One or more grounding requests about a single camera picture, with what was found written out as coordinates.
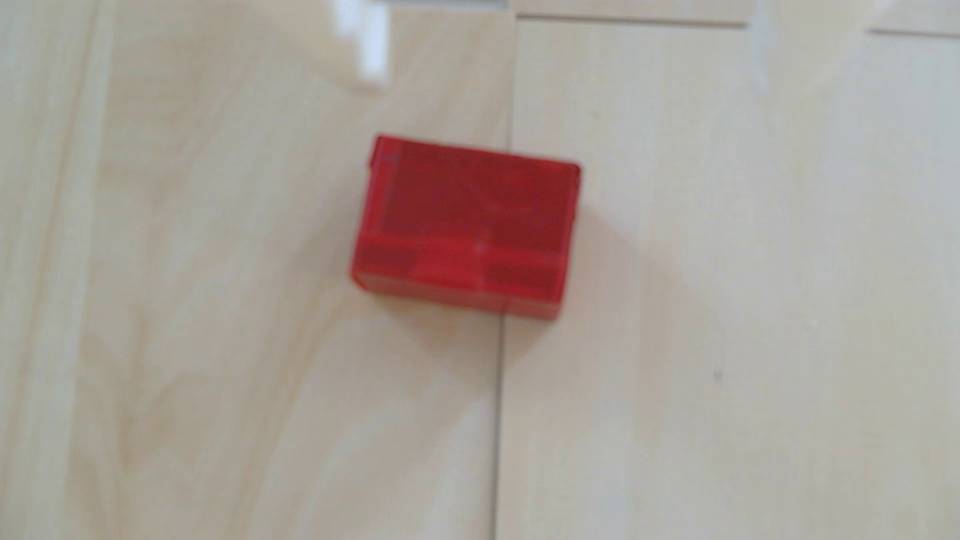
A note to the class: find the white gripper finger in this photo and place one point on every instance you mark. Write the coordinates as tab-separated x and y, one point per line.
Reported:
371	45
814	41

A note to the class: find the red rectangular block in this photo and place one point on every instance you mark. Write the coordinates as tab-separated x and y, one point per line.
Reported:
465	225

